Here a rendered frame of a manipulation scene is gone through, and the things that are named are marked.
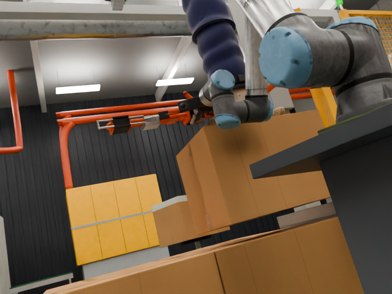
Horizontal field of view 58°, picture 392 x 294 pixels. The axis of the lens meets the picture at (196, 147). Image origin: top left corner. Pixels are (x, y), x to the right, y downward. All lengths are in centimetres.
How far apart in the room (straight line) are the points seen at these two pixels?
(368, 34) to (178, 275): 94
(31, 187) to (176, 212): 932
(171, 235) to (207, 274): 210
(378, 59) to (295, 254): 81
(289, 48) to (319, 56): 8
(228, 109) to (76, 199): 772
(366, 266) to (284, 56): 54
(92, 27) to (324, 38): 657
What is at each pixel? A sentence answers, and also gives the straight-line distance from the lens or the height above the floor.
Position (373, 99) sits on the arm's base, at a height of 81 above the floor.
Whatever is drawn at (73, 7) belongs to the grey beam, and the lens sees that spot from 415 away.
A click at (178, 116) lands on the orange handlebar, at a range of 162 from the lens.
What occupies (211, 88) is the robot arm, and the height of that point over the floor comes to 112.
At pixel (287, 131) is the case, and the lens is 162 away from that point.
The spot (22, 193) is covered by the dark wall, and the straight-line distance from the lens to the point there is 1231.
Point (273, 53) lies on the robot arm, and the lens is 94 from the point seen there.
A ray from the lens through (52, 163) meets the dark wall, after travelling 1247.
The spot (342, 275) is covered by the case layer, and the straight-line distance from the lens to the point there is 164.
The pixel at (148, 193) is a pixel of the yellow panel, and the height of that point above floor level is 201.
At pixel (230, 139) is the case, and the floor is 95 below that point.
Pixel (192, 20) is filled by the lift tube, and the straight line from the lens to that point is 195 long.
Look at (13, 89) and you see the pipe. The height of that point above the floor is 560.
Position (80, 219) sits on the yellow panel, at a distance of 880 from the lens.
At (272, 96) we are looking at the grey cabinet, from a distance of 314.
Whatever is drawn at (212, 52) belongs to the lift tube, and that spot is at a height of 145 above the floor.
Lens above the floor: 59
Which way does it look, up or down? 14 degrees up
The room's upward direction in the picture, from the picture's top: 15 degrees counter-clockwise
